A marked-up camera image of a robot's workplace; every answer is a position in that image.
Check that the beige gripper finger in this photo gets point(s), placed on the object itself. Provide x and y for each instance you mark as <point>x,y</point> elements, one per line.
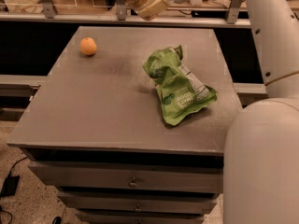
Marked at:
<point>152,8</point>

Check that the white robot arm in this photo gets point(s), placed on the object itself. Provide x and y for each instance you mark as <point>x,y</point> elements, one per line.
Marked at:
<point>261,156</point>

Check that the orange fruit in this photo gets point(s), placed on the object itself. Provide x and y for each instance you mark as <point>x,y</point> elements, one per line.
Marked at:
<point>88,46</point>

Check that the green chip bag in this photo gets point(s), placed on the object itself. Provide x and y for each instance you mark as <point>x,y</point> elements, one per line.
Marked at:
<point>180,92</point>

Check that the grey drawer cabinet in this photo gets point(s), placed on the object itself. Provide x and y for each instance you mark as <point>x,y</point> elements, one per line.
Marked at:
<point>96,122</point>

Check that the top drawer knob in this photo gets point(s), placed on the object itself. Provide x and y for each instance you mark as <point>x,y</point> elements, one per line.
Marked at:
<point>133,183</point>

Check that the drawer knob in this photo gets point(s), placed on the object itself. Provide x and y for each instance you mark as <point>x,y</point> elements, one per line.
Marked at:
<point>137,208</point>
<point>133,183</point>

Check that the black power adapter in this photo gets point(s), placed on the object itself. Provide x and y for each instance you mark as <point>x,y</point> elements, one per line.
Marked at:
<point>10,186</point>

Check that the metal railing frame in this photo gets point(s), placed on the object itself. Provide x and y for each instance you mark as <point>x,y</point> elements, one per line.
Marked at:
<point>78,13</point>

